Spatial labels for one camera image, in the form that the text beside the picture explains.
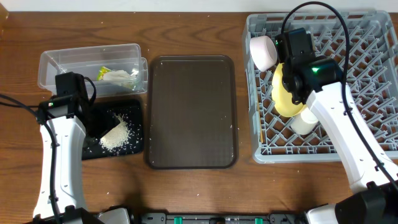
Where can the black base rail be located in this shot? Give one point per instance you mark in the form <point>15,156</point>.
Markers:
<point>217,217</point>

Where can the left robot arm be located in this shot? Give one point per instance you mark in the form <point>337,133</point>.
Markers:
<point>66,121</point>

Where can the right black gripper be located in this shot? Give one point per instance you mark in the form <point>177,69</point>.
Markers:
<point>286,72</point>

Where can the pink white bowl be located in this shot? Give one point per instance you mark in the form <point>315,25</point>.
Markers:
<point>263,52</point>

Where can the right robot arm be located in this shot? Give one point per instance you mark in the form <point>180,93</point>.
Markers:
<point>305,81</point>

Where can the clear plastic bin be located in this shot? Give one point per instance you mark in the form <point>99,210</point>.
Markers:
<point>87,61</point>

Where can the wooden chopstick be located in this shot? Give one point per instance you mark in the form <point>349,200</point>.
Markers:
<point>260,129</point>

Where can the black waste tray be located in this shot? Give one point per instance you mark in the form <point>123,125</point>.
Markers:
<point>129,107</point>

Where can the white napkin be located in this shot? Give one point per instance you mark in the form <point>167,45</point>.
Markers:
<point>121,78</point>

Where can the yellow plate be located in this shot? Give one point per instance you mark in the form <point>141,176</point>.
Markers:
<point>283,98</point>

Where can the green orange snack wrapper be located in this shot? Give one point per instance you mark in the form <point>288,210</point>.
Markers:
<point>103,70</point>

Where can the grey dishwasher rack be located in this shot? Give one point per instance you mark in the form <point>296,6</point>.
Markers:
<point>368,40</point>

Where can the rice food waste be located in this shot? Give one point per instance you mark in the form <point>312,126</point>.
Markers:
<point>125,139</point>

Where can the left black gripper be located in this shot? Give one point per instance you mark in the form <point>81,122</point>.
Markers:
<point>107,122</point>

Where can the small white green cup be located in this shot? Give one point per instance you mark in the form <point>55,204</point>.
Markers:
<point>304,122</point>

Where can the dark brown serving tray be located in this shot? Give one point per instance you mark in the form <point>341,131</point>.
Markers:
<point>192,113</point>

